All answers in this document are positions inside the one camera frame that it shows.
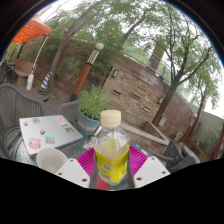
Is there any grey wicker chair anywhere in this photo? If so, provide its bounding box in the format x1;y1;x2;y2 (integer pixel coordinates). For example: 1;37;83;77
58;99;81;127
162;139;202;174
0;83;46;160

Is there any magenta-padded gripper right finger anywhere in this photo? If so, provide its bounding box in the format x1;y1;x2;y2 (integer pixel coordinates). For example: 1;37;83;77
126;145;171;189

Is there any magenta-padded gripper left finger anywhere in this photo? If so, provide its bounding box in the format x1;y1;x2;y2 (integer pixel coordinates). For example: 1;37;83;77
54;147;100;190

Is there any orange patio umbrella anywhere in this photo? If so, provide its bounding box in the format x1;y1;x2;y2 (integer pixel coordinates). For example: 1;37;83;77
9;14;54;92

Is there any clear yellow-labelled drink bottle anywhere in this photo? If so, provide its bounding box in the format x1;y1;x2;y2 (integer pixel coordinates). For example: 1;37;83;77
91;109;131;187

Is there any white cup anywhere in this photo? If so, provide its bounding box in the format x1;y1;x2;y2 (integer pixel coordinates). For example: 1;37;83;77
35;147;70;175

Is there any blue yellow striped cone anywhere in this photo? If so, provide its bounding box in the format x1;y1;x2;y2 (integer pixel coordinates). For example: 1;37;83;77
37;71;54;97

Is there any wooden bench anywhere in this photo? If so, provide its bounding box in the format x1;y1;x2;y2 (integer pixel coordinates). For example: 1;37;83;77
12;58;35;88

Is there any green plant in teal pot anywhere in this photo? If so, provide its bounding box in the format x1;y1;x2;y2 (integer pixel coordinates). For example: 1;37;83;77
74;84;108;136

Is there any flat round red coaster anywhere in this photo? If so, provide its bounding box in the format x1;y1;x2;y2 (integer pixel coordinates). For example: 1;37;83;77
96;179;110;191

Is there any dark branching tree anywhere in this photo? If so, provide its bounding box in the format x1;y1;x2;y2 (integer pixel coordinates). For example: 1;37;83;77
151;6;221;127

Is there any wooden lamp post with globe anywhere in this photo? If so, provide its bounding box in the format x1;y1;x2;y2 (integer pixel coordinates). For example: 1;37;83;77
69;42;105;102

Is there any silver laptop with stickers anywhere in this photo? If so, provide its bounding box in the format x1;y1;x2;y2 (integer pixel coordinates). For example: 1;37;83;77
18;114;84;156

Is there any stone brick fountain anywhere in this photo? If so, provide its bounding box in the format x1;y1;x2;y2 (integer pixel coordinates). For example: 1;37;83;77
99;55;196;155

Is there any leaning tree with thick trunk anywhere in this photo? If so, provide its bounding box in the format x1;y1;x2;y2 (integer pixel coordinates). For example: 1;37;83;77
48;0;158;94

